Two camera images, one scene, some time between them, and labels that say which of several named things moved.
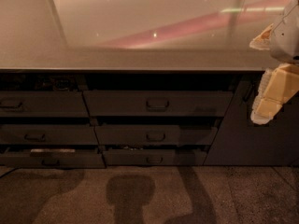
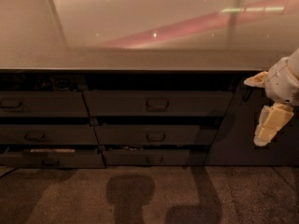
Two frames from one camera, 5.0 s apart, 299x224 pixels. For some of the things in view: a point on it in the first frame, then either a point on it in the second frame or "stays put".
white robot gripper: (287, 41) -> (281, 85)
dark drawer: (158, 104) stays put
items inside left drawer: (49, 82) stays put
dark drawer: (50, 160) stays put
